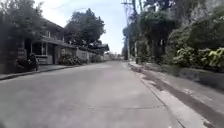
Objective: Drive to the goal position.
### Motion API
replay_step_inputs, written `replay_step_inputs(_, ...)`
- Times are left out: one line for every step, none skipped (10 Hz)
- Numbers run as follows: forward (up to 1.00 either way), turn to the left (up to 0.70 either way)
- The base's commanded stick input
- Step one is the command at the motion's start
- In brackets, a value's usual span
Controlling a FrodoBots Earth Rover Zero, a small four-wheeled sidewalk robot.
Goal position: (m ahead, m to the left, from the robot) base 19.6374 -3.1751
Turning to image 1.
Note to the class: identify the utility pole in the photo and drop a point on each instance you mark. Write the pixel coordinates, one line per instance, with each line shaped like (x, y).
(127, 31)

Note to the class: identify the grey concrete road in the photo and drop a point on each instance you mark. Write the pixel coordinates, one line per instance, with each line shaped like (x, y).
(93, 96)

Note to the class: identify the low green shrub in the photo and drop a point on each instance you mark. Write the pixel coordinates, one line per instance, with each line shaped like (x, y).
(70, 60)

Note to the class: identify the large dark tree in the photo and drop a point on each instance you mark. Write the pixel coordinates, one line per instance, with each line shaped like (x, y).
(85, 28)

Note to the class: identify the tall dark trees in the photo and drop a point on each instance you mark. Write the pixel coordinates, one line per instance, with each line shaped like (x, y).
(153, 30)

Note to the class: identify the two-storey house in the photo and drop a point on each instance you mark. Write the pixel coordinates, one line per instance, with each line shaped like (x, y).
(50, 43)

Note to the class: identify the raised kerb pavement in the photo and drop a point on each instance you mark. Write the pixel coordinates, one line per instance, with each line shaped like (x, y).
(33, 70)

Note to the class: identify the motorcycle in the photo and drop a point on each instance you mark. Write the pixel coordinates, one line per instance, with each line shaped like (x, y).
(32, 62)

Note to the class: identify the dark roadside gutter strip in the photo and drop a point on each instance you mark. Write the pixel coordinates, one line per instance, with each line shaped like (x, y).
(186, 97)

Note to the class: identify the green leafy bushes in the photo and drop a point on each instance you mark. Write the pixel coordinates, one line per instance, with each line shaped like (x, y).
(196, 46)

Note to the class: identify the grey concrete sidewalk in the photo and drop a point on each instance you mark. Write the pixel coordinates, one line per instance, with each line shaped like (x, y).
(203, 89)

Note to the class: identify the overhanging dark tree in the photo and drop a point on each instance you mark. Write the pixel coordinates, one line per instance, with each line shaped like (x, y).
(16, 20)

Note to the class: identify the pale fence wall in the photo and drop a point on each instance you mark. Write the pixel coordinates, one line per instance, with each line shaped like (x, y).
(83, 54)

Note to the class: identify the low concrete wall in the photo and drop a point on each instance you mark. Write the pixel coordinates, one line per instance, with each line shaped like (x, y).
(196, 74)

